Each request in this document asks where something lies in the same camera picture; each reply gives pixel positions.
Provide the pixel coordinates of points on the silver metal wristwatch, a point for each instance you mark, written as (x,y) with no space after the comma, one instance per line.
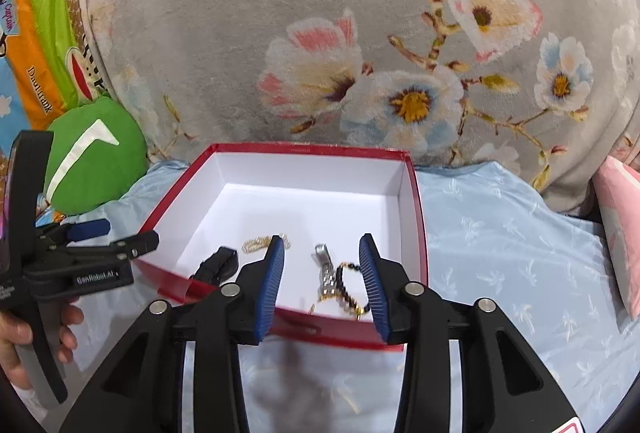
(326,270)

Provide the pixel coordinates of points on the green round pillow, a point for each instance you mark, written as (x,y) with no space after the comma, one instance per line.
(100,168)

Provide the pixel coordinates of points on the pink cartoon pillow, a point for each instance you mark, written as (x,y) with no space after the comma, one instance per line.
(620,223)

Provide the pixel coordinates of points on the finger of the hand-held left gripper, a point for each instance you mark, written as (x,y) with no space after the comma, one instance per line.
(140,245)
(90,229)

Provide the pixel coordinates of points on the black smartwatch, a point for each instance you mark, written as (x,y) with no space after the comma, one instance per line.
(217,263)

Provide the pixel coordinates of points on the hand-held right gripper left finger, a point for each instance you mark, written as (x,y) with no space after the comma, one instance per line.
(270,288)

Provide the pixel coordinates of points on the colourful cartoon cushion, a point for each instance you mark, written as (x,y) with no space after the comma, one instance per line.
(40,38)

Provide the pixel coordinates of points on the light blue palm bed sheet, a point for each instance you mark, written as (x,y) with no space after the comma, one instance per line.
(500,263)

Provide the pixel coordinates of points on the grey floral blanket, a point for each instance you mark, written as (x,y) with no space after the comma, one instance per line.
(250,13)

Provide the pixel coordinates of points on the person's left hand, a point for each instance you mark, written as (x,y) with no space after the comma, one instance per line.
(70,333)

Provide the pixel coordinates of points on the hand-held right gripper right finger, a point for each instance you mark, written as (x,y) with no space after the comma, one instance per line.
(372,288)

